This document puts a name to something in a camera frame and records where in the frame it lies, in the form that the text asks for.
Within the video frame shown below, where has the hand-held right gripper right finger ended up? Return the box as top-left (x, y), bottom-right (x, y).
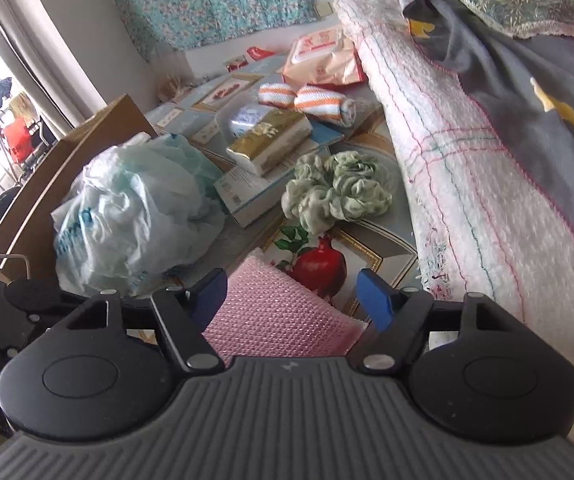
top-left (349, 268), bottom-right (515, 376)

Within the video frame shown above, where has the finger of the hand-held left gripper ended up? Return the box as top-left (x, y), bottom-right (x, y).
top-left (6, 280), bottom-right (92, 322)

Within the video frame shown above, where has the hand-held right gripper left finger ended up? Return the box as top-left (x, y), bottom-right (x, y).
top-left (62, 268), bottom-right (228, 375)

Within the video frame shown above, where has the pink knitted cloth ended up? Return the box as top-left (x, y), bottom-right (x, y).
top-left (202, 255), bottom-right (362, 361)

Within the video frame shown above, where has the brown cardboard box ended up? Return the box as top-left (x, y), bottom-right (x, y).
top-left (0, 94), bottom-right (160, 281)

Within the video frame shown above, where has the orange wipes pack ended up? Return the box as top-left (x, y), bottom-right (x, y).
top-left (282, 27), bottom-right (368, 88)

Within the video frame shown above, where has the white blue carton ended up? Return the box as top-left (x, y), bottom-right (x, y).
top-left (213, 160), bottom-right (295, 227)

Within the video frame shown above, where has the white printed plastic bag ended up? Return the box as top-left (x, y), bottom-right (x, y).
top-left (52, 132), bottom-right (228, 296)

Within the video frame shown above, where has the green floral fabric bundle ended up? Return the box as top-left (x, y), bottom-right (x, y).
top-left (281, 151), bottom-right (392, 235)

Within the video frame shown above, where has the wheelchair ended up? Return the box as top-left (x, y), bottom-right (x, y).
top-left (0, 110), bottom-right (62, 186)

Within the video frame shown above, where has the white stitched quilt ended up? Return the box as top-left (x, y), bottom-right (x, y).
top-left (334, 0), bottom-right (574, 401)

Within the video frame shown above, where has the red plastic bag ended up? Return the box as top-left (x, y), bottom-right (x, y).
top-left (2, 115), bottom-right (35, 163)

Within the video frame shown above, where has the gold tissue pack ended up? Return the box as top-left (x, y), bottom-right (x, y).
top-left (226, 109), bottom-right (312, 177)

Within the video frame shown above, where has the light blue flat box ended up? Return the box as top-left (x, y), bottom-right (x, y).
top-left (287, 121), bottom-right (346, 161)

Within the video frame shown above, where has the small tissue packet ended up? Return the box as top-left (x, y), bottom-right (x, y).
top-left (229, 105), bottom-right (268, 137)

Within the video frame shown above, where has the orange striped rolled towel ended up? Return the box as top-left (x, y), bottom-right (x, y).
top-left (258, 81), bottom-right (300, 110)
top-left (293, 85), bottom-right (356, 127)

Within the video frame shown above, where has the beige fluffy item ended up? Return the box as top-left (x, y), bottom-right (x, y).
top-left (159, 75), bottom-right (188, 101)

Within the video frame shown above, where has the grey blanket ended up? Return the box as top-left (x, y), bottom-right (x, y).
top-left (402, 0), bottom-right (574, 351)

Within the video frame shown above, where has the cream curtain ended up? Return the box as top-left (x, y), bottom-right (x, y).
top-left (0, 0), bottom-right (158, 136)

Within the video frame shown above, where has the teal floral wall cloth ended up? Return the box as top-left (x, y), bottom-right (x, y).
top-left (102, 0), bottom-right (318, 63)

